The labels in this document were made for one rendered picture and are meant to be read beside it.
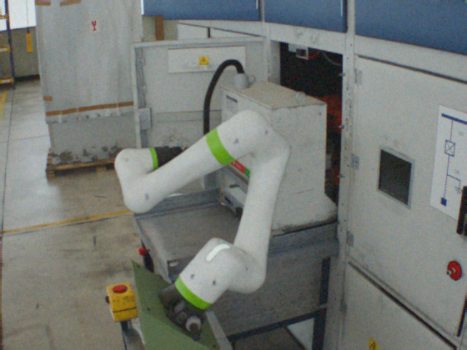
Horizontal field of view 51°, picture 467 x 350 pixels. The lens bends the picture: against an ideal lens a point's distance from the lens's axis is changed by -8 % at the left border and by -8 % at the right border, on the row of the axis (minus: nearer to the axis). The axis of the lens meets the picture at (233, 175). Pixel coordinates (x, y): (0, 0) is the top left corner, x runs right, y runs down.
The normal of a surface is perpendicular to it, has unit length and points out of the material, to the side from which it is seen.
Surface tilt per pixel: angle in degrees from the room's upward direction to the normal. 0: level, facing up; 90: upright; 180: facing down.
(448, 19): 90
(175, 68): 90
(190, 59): 90
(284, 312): 90
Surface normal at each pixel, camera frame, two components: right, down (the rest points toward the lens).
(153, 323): 0.26, 0.33
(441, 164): -0.92, 0.15
